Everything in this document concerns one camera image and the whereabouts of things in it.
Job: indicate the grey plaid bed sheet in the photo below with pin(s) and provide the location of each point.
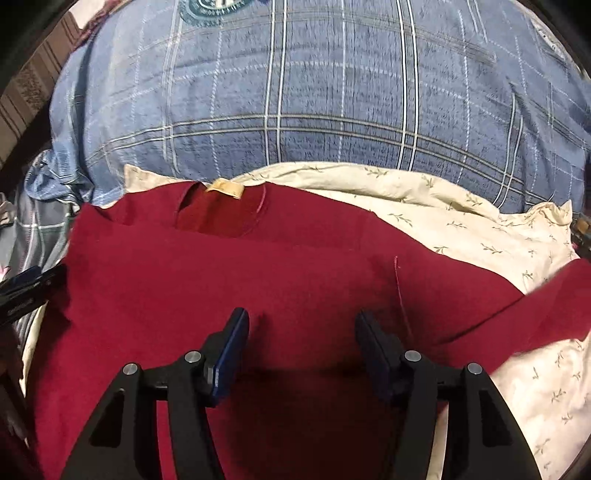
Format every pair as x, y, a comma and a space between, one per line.
34, 232

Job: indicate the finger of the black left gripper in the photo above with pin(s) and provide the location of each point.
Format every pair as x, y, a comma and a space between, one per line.
29, 290

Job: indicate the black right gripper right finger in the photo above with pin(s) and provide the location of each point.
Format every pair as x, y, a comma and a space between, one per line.
483, 439

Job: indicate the blue plaid pillow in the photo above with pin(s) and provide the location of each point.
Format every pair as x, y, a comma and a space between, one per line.
474, 92

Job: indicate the dark red garment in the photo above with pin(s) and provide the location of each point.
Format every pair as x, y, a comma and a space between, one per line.
152, 276

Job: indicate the cream floral pillowcase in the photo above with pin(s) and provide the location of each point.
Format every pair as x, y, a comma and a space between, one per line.
547, 387

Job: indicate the brown striped headboard cushion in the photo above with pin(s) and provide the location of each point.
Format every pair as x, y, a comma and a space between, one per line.
31, 87

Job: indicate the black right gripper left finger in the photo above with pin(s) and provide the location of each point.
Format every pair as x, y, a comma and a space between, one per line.
119, 440

